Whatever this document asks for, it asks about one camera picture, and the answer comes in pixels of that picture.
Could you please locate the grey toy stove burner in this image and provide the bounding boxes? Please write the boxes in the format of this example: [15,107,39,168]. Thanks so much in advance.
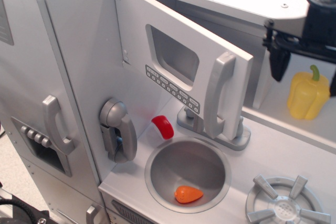
[245,175,331,223]

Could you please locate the yellow toy bell pepper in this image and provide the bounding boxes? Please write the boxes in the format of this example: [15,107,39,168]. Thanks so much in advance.
[287,65,330,120]

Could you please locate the round metal sink bowl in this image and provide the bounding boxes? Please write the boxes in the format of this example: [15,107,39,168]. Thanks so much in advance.
[144,137,232,214]

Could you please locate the grey lower fridge handle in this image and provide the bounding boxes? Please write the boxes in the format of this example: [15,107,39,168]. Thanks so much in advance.
[86,205,103,224]

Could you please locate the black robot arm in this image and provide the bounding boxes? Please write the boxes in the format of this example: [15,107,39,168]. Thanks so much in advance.
[263,0,335,81]

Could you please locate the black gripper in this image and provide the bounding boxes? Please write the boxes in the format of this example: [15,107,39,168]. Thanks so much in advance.
[263,19,335,82]

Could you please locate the grey fridge door handle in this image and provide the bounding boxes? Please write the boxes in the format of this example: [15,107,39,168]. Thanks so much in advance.
[42,95,75,155]

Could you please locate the grey oven vent panel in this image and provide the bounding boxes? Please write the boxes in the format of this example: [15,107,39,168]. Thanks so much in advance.
[111,200,154,224]

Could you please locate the grey ice dispenser panel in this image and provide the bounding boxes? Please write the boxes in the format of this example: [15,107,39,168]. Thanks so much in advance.
[11,117,72,177]

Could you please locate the red white toy piece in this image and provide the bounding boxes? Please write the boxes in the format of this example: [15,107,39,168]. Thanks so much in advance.
[151,115,174,140]

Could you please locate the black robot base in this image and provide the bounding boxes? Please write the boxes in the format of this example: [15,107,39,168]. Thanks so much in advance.
[1,184,57,224]

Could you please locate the grey microwave door handle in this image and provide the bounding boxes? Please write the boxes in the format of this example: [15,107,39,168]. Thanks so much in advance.
[203,52,235,139]

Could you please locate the white toy microwave door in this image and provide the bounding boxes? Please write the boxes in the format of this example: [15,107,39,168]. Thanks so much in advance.
[115,0,253,140]

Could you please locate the grey toy faucet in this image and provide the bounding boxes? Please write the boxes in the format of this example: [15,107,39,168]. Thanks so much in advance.
[177,106,251,151]

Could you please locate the orange toy carrot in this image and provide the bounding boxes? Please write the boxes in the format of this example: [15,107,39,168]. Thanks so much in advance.
[174,185,204,204]

